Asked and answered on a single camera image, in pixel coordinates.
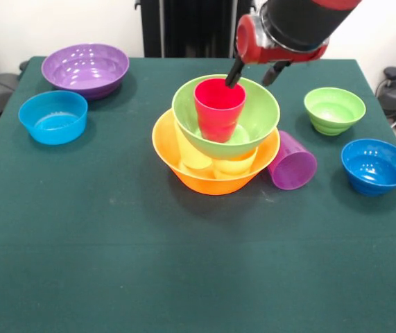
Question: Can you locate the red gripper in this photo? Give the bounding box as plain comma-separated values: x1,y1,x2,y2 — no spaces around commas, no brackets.
224,14,329,89

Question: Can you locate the large green bowl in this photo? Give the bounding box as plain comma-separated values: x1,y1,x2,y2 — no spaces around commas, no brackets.
171,74,282,161

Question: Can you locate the red cup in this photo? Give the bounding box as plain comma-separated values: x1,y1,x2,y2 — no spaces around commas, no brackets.
193,78,247,144

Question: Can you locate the yellow cup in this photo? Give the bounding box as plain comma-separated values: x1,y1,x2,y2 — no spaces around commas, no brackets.
213,147,258,180

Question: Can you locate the translucent yellow-green cup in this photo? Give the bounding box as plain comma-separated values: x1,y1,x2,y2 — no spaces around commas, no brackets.
175,123,214,171

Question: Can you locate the purple cup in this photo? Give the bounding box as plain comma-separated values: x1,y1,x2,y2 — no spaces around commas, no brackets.
266,130,318,191

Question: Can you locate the large orange bowl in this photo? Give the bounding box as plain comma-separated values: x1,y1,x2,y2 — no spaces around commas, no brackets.
151,109,281,196

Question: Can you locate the large purple bowl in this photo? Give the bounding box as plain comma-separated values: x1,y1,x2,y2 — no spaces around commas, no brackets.
41,42,130,102

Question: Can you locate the small green bowl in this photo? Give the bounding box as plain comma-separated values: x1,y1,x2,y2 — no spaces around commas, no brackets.
303,87,367,137

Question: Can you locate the dark blue bowl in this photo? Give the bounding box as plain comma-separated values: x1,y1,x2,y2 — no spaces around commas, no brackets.
340,138,396,198

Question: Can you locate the light blue bowl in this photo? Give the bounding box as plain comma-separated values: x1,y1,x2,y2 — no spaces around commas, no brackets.
17,90,89,146

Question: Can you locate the dark green table cloth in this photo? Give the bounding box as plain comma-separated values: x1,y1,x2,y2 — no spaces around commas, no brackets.
0,55,396,333

